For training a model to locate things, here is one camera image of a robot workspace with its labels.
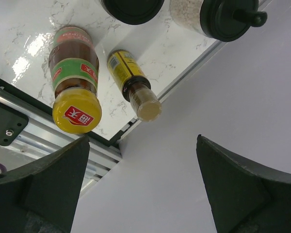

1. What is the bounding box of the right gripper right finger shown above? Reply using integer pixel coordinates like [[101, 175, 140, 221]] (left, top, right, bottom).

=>
[[196, 135, 291, 233]]

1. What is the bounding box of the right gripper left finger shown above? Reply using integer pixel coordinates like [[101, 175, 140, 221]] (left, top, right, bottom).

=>
[[0, 136, 90, 233]]

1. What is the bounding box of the black lid clear jar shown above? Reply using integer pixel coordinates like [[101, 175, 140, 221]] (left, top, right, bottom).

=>
[[169, 0, 268, 42]]

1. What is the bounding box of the green label sauce bottle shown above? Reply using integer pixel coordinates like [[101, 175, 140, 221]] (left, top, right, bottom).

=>
[[48, 26, 102, 134]]

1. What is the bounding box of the brown cap small bottle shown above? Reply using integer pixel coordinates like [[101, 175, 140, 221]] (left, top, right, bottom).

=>
[[107, 50, 162, 122]]

